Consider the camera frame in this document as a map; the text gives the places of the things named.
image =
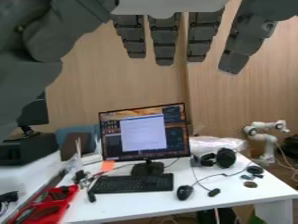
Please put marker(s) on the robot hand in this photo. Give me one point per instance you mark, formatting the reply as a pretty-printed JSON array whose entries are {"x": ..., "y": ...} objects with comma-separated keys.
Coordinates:
[{"x": 40, "y": 36}]

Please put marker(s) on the black case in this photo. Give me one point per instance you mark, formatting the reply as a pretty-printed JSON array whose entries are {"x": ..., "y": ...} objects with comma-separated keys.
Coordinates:
[{"x": 27, "y": 150}]

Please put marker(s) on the black computer monitor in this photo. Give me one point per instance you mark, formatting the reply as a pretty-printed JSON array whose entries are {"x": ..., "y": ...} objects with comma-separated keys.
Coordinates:
[{"x": 141, "y": 133}]

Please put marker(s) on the orange paper note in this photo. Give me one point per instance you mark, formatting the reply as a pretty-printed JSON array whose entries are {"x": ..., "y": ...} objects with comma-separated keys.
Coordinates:
[{"x": 106, "y": 166}]

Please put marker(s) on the white desk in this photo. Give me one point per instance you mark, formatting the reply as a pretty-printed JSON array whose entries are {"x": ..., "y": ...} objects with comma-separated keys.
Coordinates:
[
  {"x": 133, "y": 206},
  {"x": 27, "y": 180}
]

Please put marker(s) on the red tray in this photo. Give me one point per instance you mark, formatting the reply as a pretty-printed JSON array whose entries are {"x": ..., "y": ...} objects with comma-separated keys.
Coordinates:
[
  {"x": 60, "y": 196},
  {"x": 37, "y": 215}
]

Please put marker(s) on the black keyboard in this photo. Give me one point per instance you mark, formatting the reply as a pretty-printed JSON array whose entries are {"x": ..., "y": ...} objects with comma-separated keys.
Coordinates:
[{"x": 133, "y": 183}]

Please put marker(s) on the small black stick device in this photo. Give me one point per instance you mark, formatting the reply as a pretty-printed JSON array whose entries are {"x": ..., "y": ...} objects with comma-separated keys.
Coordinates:
[{"x": 92, "y": 196}]

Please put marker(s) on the clear plastic bag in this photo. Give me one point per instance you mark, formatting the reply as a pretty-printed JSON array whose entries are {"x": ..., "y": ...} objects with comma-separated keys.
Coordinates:
[{"x": 217, "y": 145}]

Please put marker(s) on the black headphones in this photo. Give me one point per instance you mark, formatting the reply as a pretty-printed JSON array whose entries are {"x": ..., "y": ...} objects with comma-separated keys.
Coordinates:
[{"x": 226, "y": 158}]

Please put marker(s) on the black computer mouse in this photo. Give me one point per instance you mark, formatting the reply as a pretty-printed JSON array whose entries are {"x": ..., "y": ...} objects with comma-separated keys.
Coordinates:
[{"x": 184, "y": 192}]

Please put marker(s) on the small white jointed device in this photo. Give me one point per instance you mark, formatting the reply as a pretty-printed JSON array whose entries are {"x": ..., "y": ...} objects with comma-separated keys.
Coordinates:
[{"x": 267, "y": 140}]

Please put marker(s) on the small black plug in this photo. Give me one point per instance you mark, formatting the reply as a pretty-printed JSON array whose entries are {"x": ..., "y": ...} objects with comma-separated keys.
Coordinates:
[{"x": 214, "y": 192}]

